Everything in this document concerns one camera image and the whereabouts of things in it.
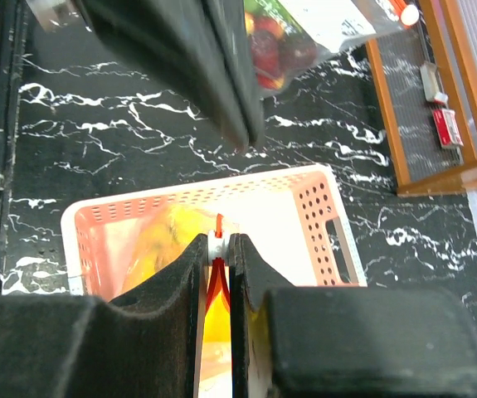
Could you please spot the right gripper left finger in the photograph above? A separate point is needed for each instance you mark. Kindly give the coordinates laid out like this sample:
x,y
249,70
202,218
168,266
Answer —
x,y
146,344

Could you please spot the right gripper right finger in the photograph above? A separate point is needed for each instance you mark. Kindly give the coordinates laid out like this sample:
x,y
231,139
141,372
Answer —
x,y
296,341

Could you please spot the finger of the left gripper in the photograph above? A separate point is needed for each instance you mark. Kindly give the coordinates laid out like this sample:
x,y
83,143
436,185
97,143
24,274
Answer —
x,y
174,41
228,20

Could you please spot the red strawberry bunch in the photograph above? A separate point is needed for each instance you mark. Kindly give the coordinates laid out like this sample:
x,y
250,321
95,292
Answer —
x,y
280,48

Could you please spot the clear zip bag orange zipper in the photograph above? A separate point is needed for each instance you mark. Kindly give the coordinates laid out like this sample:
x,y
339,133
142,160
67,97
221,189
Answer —
x,y
337,26

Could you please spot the pink plastic basket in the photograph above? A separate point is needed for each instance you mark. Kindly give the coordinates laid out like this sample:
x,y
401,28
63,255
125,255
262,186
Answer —
x,y
294,216

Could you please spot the small white box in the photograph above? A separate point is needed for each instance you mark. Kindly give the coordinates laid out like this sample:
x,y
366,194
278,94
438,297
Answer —
x,y
431,86

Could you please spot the wooden shelf rack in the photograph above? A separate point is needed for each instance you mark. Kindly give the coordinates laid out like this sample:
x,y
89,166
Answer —
x,y
421,166

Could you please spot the small red box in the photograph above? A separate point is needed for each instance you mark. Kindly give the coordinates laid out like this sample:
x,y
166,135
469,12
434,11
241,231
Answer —
x,y
447,128

